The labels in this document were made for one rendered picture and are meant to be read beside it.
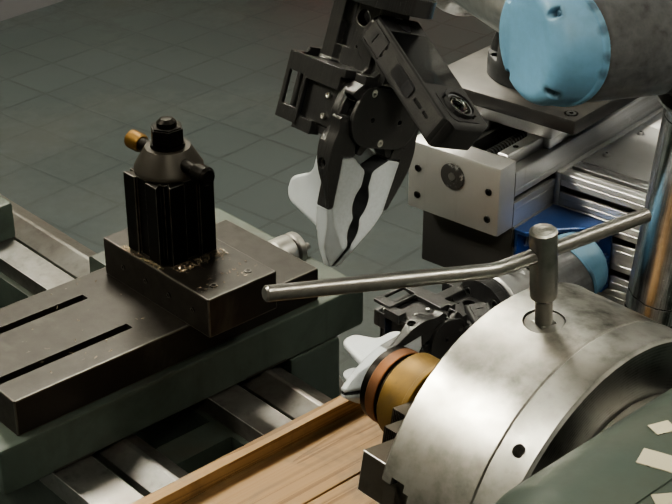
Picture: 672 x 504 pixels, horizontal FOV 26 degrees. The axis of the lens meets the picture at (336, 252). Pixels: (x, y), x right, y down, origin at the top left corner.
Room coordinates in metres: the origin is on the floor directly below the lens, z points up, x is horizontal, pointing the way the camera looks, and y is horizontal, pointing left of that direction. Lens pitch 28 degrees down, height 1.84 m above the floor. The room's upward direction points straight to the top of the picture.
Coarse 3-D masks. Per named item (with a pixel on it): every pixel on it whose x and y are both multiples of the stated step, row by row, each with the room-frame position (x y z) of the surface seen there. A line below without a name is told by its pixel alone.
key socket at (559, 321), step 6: (534, 312) 1.01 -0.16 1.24; (528, 318) 1.00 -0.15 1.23; (534, 318) 1.00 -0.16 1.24; (558, 318) 1.00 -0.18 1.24; (528, 324) 0.99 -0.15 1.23; (534, 324) 0.99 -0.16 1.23; (558, 324) 0.99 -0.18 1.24; (564, 324) 0.99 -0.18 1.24; (534, 330) 0.98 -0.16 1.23; (540, 330) 0.98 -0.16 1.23; (546, 330) 0.98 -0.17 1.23; (552, 330) 0.98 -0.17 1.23
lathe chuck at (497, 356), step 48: (576, 288) 1.07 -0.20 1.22; (480, 336) 0.99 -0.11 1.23; (528, 336) 0.98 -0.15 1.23; (576, 336) 0.97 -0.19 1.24; (432, 384) 0.96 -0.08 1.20; (480, 384) 0.94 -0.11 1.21; (528, 384) 0.93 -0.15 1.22; (432, 432) 0.93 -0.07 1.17; (480, 432) 0.91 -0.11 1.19; (384, 480) 0.93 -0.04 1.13; (432, 480) 0.90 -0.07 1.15; (480, 480) 0.88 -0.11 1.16
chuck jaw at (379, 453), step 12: (396, 408) 1.06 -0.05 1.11; (408, 408) 1.06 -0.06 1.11; (396, 420) 1.05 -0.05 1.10; (384, 432) 1.02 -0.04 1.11; (396, 432) 1.01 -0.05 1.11; (384, 444) 0.99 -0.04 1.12; (372, 456) 0.97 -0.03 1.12; (384, 456) 0.97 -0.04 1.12; (372, 468) 0.97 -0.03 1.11; (360, 480) 0.97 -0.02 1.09; (372, 480) 0.96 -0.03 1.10; (372, 492) 0.96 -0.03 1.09; (384, 492) 0.94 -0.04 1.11; (396, 492) 0.93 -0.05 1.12
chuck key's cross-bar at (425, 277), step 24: (624, 216) 1.02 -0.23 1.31; (648, 216) 1.03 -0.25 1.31; (576, 240) 1.00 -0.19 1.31; (480, 264) 0.96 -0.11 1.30; (504, 264) 0.97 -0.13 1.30; (528, 264) 0.98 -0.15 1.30; (264, 288) 0.88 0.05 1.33; (288, 288) 0.88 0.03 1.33; (312, 288) 0.89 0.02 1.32; (336, 288) 0.90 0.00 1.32; (360, 288) 0.91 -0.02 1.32; (384, 288) 0.92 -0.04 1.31
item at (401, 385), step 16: (384, 352) 1.14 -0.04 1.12; (400, 352) 1.13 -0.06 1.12; (416, 352) 1.14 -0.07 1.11; (384, 368) 1.12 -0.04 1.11; (400, 368) 1.11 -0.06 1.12; (416, 368) 1.10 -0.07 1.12; (432, 368) 1.09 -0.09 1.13; (368, 384) 1.11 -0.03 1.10; (384, 384) 1.10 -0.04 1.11; (400, 384) 1.09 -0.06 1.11; (416, 384) 1.08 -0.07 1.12; (368, 400) 1.11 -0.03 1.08; (384, 400) 1.09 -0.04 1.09; (400, 400) 1.08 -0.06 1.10; (368, 416) 1.12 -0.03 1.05; (384, 416) 1.09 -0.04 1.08
